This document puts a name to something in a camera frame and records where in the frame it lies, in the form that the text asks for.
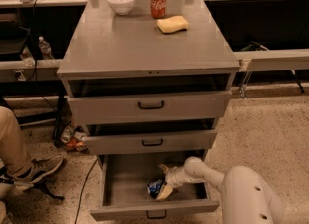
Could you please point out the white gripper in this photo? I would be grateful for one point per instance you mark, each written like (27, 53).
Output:
(172, 177)

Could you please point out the blue pepsi can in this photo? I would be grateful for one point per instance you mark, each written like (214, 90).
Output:
(154, 187)

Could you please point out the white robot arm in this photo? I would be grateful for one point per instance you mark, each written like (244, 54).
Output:
(246, 198)

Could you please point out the grey bottom drawer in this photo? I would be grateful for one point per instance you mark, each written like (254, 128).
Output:
(124, 192)

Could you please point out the grey drawer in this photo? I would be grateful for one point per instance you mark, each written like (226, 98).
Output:
(151, 142)
(144, 108)
(124, 192)

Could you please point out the grey middle drawer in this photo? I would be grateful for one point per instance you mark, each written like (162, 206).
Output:
(151, 142)

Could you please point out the grey top drawer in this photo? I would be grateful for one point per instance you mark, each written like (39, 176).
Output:
(144, 108)

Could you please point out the grey drawer cabinet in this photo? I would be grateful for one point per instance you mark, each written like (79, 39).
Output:
(113, 55)

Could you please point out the red coca-cola can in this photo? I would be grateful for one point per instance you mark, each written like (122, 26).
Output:
(158, 8)

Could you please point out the pile of snack wrappers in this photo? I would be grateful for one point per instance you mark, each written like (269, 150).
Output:
(73, 140)

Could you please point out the grey sneaker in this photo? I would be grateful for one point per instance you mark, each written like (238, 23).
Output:
(40, 169)

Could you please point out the person leg beige trousers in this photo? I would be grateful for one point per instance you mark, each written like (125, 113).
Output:
(13, 151)

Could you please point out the yellow sponge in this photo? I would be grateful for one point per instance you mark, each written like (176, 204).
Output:
(172, 24)

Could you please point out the clear water bottle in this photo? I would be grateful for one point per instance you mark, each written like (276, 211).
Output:
(45, 48)

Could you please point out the white bowl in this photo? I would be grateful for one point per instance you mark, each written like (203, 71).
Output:
(121, 7)

